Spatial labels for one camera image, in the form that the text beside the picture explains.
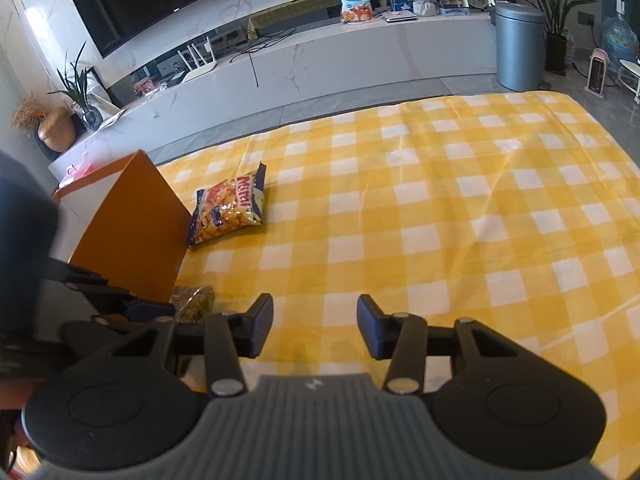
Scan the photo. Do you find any dark brown snack bag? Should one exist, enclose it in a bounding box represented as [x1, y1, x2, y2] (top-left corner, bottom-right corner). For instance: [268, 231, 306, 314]
[170, 285, 215, 324]

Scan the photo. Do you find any orange Mitti snack bag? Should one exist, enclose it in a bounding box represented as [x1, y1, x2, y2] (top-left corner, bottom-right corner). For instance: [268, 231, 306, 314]
[188, 162, 267, 247]

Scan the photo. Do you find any pink storage case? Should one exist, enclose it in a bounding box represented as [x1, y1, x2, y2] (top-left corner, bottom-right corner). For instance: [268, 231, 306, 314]
[58, 162, 94, 188]

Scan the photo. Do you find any orange cardboard box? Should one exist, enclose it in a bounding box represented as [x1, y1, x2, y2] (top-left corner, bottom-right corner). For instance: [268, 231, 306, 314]
[51, 151, 191, 302]

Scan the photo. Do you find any golden round vase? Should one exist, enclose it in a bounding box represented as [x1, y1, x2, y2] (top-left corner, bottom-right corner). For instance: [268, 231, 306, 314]
[38, 106, 76, 153]

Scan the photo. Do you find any blue glass plant vase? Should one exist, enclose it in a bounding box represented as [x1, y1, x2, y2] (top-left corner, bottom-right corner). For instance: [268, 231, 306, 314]
[81, 105, 103, 131]

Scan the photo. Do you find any yellow checkered tablecloth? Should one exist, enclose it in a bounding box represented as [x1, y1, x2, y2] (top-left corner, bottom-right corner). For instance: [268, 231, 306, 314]
[160, 92, 639, 479]

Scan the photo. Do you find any white wifi router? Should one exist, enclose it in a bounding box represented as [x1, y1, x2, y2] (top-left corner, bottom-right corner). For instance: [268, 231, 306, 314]
[178, 36, 218, 82]

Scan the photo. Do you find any white marble TV console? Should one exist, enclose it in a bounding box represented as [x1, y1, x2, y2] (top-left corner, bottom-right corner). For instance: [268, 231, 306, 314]
[49, 13, 497, 180]

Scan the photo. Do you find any white small stool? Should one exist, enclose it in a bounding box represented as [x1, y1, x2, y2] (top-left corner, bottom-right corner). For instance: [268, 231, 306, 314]
[617, 60, 640, 105]

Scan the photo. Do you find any pink small heater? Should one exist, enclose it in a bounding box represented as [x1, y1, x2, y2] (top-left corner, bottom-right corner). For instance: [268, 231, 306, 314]
[585, 48, 608, 98]

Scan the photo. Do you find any blue metal trash bin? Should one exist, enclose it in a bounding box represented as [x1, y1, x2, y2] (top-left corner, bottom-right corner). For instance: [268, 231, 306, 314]
[494, 2, 546, 92]

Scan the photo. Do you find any blue water jug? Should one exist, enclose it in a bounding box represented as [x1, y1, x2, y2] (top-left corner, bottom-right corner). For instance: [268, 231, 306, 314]
[601, 0, 639, 74]

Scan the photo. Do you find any potted long-leaf plant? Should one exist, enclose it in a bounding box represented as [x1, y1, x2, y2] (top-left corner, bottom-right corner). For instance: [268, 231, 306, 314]
[532, 0, 597, 75]

